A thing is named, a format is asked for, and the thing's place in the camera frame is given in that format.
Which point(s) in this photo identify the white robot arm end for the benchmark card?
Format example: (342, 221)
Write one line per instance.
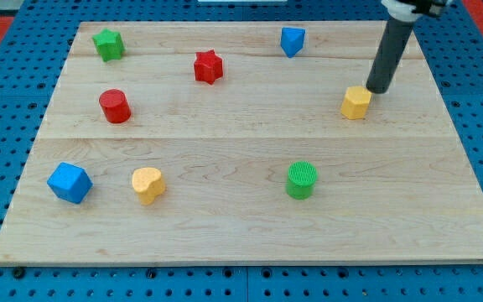
(409, 11)

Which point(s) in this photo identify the blue triangle block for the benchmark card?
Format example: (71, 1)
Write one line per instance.
(292, 40)

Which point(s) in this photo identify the yellow hexagon block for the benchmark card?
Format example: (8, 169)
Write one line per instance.
(356, 102)

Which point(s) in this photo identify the wooden board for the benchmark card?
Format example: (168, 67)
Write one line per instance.
(393, 188)

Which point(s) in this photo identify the green cylinder block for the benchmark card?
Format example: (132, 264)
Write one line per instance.
(302, 176)

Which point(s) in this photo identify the red star block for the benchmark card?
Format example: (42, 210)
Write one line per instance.
(208, 66)

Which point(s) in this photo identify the yellow heart block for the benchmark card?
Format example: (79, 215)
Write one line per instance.
(148, 183)

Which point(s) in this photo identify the red cylinder block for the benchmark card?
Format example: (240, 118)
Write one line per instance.
(115, 106)

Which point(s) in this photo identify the green star block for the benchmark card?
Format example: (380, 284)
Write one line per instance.
(109, 45)

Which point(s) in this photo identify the blue cube block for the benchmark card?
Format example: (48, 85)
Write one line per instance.
(70, 183)

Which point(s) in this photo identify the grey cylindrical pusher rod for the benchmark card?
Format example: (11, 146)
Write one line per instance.
(390, 51)

